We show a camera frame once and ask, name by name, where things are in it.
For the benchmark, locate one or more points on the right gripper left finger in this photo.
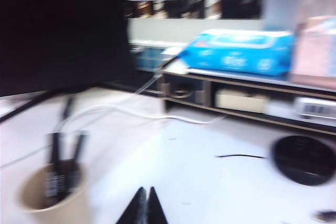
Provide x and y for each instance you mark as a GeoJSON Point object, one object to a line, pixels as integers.
{"type": "Point", "coordinates": [135, 211]}

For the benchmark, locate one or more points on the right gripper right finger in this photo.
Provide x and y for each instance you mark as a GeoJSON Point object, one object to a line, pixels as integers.
{"type": "Point", "coordinates": [156, 211]}

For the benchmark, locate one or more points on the black marker with white print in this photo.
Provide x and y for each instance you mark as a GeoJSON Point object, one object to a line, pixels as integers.
{"type": "Point", "coordinates": [55, 166]}

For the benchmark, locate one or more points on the beige paper cup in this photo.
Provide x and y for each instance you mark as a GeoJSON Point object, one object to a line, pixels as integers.
{"type": "Point", "coordinates": [65, 208]}

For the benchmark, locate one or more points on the black wooden desk shelf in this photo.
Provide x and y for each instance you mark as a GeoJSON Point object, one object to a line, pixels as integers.
{"type": "Point", "coordinates": [168, 95]}

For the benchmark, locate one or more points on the beige rectangular box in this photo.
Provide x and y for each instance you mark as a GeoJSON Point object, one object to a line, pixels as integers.
{"type": "Point", "coordinates": [240, 100]}

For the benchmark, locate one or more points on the black round base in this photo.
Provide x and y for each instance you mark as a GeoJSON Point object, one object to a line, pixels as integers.
{"type": "Point", "coordinates": [302, 161]}

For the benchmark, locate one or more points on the flat white box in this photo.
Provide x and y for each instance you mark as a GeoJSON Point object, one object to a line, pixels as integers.
{"type": "Point", "coordinates": [279, 110]}

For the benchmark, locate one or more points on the blue wet wipes pack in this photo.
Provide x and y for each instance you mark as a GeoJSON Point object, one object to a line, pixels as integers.
{"type": "Point", "coordinates": [236, 51]}

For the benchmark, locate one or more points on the white multi-port charger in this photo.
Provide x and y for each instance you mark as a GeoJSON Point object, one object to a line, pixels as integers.
{"type": "Point", "coordinates": [315, 108]}

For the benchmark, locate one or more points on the black frameless monitor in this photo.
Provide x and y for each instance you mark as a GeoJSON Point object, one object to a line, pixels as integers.
{"type": "Point", "coordinates": [57, 30]}

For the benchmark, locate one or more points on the pink tissue pack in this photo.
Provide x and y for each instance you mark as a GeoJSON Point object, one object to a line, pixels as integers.
{"type": "Point", "coordinates": [315, 51]}

